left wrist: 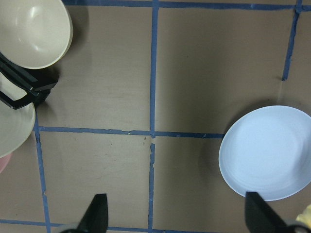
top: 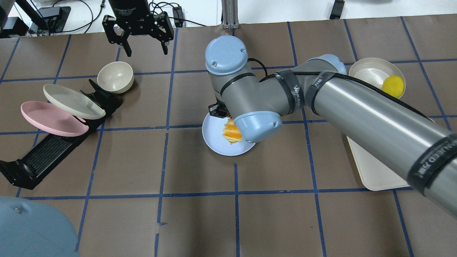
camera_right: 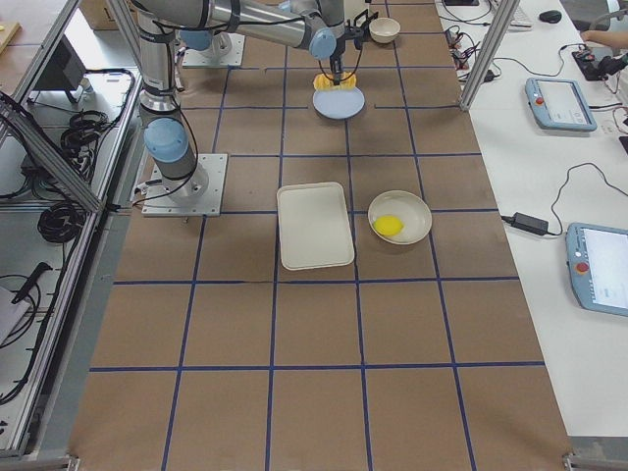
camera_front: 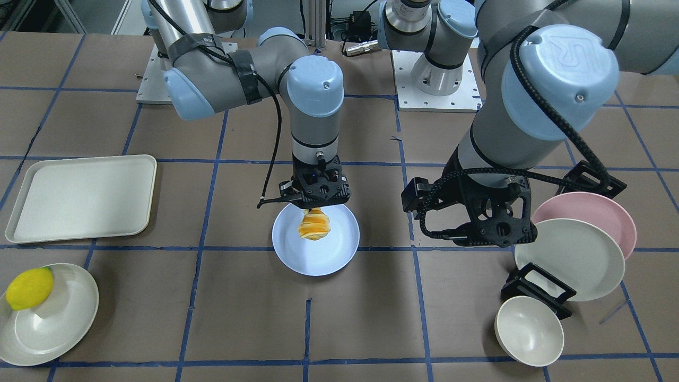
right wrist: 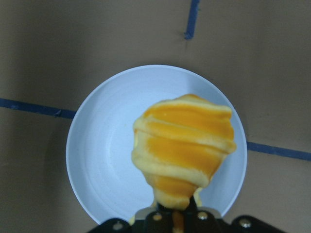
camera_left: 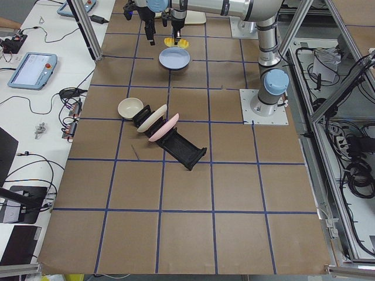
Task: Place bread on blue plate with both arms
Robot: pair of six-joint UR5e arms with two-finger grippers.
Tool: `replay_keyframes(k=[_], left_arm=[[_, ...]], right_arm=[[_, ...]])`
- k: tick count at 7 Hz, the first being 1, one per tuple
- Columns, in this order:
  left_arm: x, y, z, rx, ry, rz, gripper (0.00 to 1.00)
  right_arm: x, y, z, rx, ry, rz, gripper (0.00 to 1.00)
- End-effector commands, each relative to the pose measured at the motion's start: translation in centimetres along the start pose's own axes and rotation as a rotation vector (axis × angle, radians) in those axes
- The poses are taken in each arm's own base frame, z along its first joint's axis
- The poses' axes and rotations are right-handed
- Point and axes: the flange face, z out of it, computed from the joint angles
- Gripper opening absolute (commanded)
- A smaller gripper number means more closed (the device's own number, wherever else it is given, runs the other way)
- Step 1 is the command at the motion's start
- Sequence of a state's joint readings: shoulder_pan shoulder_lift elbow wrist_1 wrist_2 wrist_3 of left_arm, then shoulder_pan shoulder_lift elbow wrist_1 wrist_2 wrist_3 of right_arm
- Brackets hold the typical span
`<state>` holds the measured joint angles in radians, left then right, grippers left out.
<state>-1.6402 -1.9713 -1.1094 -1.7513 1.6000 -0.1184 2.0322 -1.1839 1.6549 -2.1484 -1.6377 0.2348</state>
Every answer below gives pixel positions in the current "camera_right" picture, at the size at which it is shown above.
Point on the person forearm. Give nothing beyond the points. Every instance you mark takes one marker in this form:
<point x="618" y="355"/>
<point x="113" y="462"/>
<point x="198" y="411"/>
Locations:
<point x="609" y="38"/>

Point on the white rectangular tray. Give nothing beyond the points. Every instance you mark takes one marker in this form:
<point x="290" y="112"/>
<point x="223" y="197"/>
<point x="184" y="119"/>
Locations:
<point x="313" y="226"/>

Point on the aluminium frame post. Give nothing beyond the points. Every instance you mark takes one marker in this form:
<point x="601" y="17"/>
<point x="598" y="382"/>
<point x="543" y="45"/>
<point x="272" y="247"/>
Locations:
<point x="489" y="47"/>

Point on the orange striped bread loaf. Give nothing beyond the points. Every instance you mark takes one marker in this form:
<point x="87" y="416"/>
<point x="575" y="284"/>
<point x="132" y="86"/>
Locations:
<point x="324" y="82"/>

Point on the blue plate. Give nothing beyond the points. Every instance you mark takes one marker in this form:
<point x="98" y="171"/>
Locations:
<point x="338" y="104"/>

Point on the black power brick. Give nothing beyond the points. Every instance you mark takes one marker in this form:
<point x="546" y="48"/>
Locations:
<point x="530" y="224"/>

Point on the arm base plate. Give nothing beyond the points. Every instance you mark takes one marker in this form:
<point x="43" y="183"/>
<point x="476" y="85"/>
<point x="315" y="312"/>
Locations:
<point x="207" y="50"/>
<point x="201" y="196"/>

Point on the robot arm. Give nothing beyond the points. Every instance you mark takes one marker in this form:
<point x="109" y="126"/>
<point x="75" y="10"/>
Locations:
<point x="314" y="26"/>

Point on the yellow lemon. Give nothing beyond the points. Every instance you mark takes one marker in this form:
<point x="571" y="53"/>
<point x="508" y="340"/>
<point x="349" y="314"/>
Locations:
<point x="388" y="225"/>

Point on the cream bowl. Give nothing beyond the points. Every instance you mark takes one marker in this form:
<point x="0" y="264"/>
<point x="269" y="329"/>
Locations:
<point x="384" y="30"/>

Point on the black computer mouse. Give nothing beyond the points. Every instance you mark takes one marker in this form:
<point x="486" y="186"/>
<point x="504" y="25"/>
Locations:
<point x="550" y="17"/>

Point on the blue teach pendant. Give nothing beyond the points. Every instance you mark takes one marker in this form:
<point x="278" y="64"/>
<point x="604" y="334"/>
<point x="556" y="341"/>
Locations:
<point x="559" y="105"/>
<point x="597" y="266"/>

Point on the white plate under lemon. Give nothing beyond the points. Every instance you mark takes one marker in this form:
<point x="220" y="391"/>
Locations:
<point x="409" y="208"/>

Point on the cardboard box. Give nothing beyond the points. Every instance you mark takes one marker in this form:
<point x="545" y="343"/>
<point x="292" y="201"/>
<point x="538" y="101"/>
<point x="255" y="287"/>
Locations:
<point x="98" y="14"/>

